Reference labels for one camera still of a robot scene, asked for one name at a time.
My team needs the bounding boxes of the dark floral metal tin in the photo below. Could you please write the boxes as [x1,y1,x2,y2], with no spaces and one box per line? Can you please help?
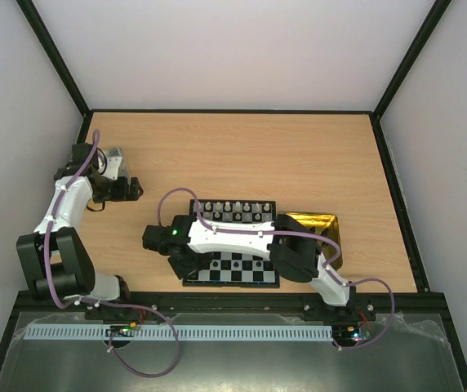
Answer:
[284,212,343,270]

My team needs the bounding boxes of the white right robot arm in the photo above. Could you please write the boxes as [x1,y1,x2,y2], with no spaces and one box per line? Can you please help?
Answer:
[142,214,357,320]

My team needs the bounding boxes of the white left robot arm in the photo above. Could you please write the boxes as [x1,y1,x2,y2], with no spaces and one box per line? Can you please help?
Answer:
[16,143,143,304]

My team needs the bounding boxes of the black and white chessboard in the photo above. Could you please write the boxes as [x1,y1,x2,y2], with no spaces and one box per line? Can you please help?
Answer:
[182,199,280,288]

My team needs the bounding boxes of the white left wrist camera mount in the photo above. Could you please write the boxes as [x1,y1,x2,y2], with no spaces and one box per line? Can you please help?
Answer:
[97,147,131,180]

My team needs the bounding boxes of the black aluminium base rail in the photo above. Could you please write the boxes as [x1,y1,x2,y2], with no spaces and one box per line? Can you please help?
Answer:
[84,292,377,322]

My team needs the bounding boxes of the white slotted cable duct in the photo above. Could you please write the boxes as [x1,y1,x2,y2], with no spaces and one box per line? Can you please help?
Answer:
[24,323,332,342]

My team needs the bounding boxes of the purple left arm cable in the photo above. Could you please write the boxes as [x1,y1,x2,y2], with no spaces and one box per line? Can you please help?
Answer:
[43,129,181,376]

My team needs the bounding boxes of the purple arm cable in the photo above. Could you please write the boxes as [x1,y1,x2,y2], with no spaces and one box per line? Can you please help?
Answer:
[43,129,181,376]
[156,187,396,352]

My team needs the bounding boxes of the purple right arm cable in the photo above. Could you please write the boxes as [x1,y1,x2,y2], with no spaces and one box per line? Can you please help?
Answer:
[156,187,396,352]

